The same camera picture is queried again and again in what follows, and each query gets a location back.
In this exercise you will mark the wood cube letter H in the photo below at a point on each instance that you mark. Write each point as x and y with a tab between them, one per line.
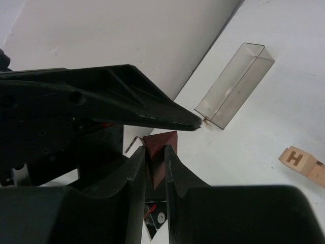
298	160

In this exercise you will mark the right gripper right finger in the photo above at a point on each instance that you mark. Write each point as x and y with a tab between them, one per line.
200	213

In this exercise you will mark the dark red triangular block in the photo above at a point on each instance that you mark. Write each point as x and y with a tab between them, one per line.
155	153

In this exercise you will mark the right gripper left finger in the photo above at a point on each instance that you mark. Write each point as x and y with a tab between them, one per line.
109	211

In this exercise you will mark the clear plastic box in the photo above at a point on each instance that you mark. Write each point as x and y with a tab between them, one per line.
235	84

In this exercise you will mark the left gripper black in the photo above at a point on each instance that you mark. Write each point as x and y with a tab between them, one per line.
103	97

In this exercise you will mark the plain light wood block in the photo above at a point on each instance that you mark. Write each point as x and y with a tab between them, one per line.
317	174

